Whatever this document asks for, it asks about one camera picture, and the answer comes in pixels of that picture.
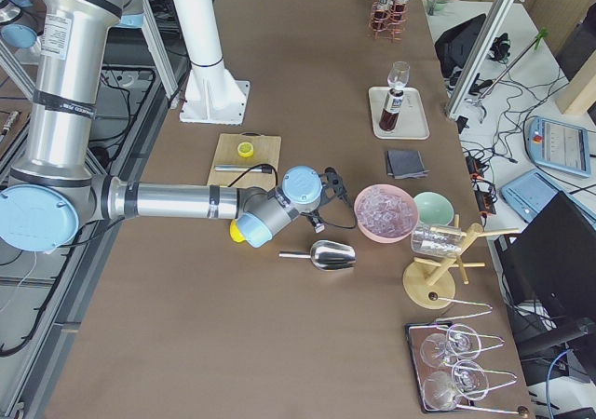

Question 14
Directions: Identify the copper wire bottle basket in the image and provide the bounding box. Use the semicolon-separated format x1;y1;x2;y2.
368;0;410;42

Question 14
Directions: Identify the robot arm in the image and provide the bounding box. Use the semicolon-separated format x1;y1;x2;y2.
1;0;346;251

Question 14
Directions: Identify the clear wine glass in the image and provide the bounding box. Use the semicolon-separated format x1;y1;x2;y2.
387;61;410;89

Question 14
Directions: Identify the blue teach pendant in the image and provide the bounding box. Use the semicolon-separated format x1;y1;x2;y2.
526;117;591;178

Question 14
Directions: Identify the pink ribbed ice bowl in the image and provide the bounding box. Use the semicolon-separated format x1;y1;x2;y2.
354;184;419;244

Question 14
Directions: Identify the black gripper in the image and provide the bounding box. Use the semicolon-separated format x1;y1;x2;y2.
305;167;352;233

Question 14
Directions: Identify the grey folded cloth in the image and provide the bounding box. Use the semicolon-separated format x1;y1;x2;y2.
386;150;428;180

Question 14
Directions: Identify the wooden glass drying tree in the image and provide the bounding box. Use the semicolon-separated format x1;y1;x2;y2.
402;215;520;310

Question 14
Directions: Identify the glass tumbler on tree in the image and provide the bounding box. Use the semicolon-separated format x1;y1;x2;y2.
411;223;466;257

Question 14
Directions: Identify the black device on side table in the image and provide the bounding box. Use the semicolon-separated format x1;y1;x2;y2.
434;14;486;78

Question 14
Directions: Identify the mint green bowl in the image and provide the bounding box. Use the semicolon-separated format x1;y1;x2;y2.
413;192;454;225

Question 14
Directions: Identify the wine glass on rack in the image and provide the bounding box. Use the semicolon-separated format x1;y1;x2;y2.
420;324;481;368
422;360;489;412

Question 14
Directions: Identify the cream rabbit tray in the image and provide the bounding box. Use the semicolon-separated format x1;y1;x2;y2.
368;87;430;141

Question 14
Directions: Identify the black framed mirror tray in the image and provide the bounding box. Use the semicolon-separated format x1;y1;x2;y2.
405;321;492;414

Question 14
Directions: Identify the half lemon slice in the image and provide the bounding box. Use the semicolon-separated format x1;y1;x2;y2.
237;142;254;158

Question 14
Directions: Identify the black monitor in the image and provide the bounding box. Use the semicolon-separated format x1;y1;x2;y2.
502;192;595;319

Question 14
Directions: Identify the aluminium frame post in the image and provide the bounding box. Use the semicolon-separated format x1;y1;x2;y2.
445;0;514;121

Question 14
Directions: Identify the yellow lemon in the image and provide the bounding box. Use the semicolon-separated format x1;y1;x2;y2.
229;220;246;243

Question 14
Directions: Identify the bamboo cutting board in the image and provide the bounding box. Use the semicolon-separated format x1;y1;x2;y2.
207;133;281;190

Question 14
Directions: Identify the stainless steel ice scoop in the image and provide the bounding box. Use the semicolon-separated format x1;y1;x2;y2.
278;240;356;271

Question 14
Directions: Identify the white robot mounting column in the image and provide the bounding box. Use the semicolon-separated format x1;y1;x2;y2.
173;0;251;126

